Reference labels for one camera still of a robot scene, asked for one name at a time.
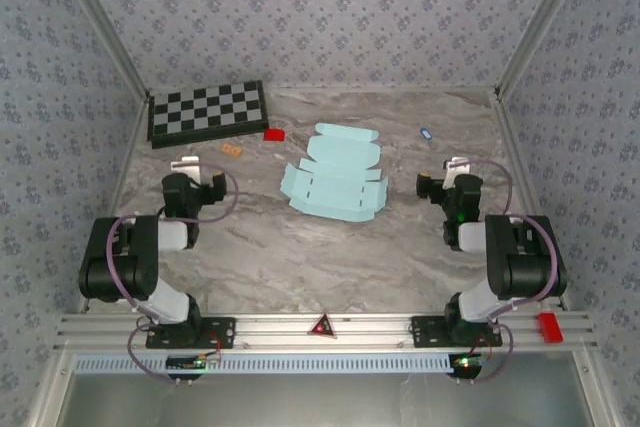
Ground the light blue paper box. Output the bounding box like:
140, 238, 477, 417
278, 121, 390, 224

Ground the black grey chessboard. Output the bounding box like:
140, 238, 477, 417
146, 79, 271, 151

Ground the long red block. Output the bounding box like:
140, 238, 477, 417
534, 312, 565, 345

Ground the small circuit board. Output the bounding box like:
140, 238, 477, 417
448, 352, 489, 379
164, 354, 222, 379

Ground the red black triangle emblem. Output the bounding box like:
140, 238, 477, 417
307, 312, 337, 338

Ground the grey metal panel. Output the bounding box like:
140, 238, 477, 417
49, 371, 601, 427

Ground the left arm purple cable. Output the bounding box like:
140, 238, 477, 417
106, 162, 241, 386

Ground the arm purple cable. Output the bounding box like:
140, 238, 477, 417
452, 158, 569, 385
106, 162, 241, 386

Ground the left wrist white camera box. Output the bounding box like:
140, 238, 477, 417
169, 155, 202, 184

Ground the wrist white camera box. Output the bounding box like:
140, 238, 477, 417
442, 156, 472, 188
169, 155, 202, 184

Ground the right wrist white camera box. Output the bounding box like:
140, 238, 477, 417
442, 156, 472, 188

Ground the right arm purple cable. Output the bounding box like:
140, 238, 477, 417
452, 158, 569, 385

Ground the aluminium side rail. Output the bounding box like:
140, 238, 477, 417
77, 94, 152, 313
491, 90, 571, 311

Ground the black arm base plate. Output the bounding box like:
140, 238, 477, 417
145, 315, 237, 350
410, 315, 503, 348

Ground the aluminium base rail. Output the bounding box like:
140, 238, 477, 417
53, 311, 599, 352

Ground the aluminium frame post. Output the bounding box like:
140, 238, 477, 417
494, 0, 596, 98
49, 0, 151, 98

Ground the slotted white cable duct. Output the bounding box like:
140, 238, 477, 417
72, 352, 459, 376

